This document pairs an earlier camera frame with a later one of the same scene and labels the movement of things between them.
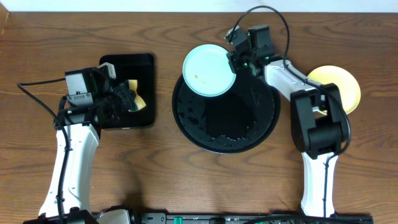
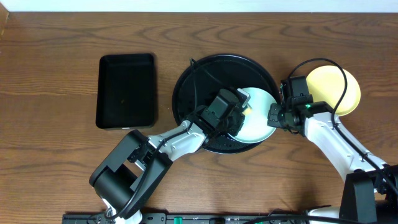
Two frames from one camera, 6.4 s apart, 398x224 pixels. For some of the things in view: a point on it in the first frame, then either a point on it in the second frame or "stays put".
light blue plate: (207, 71) -> (254, 128)
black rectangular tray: (134, 66) stays put
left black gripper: (125, 96) -> (236, 121)
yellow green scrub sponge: (138, 101) -> (247, 111)
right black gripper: (236, 58) -> (273, 119)
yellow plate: (349, 91) stays put
